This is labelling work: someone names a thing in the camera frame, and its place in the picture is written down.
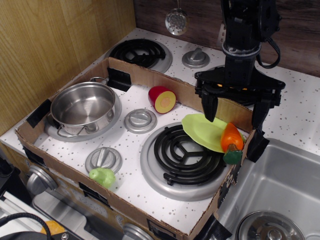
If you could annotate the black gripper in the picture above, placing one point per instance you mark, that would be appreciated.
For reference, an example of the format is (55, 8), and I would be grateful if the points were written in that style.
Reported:
(240, 71)

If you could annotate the orange toy carrot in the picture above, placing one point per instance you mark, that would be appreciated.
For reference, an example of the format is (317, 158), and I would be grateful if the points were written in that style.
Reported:
(232, 144)

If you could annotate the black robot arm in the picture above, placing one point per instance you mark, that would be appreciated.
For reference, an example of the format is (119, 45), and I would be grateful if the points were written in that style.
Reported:
(248, 23)

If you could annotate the light green plastic plate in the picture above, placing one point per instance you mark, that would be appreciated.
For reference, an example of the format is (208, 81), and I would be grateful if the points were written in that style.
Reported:
(205, 133)

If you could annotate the back right black burner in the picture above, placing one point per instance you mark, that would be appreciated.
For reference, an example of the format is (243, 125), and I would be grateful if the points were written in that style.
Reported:
(246, 102)

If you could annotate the black burner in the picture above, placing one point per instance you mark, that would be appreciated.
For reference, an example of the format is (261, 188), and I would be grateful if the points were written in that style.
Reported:
(246, 102)
(178, 168)
(145, 53)

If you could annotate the orange toy pumpkin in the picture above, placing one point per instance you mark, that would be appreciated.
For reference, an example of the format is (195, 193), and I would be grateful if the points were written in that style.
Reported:
(221, 86)

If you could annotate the silver back stove knob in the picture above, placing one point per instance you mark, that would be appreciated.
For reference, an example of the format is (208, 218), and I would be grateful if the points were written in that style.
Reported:
(195, 59)

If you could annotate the silver stove knob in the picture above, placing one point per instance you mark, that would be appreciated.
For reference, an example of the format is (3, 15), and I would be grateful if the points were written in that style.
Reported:
(195, 59)
(104, 157)
(140, 121)

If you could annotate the hanging silver spatula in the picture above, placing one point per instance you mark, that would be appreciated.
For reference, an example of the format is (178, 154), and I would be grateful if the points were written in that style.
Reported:
(221, 36)

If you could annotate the red yellow toy fruit half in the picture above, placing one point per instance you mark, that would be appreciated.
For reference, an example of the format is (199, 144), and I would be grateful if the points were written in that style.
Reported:
(162, 99)

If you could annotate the front right black burner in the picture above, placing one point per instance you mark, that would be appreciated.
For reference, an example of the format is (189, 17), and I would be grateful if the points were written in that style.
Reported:
(178, 168)

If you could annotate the grey toy sink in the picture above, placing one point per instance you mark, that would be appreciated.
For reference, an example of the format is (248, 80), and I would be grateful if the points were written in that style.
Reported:
(286, 180)

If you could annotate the silver centre stove knob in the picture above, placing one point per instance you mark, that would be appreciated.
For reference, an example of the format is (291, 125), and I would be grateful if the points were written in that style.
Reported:
(140, 121)

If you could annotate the back left black burner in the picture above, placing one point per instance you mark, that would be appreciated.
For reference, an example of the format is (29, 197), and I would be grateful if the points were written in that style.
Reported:
(145, 53)

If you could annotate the hanging silver slotted spoon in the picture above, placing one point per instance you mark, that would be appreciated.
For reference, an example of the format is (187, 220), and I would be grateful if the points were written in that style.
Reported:
(177, 20)

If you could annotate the steel pot lid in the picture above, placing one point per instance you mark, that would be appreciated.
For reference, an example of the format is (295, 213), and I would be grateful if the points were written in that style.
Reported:
(268, 225)

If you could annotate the silver front stove knob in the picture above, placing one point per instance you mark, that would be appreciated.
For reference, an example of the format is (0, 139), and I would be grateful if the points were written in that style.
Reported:
(104, 157)

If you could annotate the light green toy vegetable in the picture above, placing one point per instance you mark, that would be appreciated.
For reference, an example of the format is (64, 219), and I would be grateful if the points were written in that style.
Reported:
(103, 176)

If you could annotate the steel cooking pot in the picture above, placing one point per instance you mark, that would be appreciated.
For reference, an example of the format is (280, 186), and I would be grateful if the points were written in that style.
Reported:
(84, 108)

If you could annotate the silver oven dial right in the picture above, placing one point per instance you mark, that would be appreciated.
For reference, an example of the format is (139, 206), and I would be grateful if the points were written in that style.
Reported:
(133, 232)

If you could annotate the silver oven dial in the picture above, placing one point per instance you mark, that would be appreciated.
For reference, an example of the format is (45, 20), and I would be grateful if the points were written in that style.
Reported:
(39, 181)
(133, 232)

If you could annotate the silver oven dial left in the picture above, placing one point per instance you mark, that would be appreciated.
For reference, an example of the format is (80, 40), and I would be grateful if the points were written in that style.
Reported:
(39, 181)

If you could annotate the orange object bottom left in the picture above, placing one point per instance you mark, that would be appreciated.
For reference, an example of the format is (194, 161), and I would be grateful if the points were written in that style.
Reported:
(54, 227)

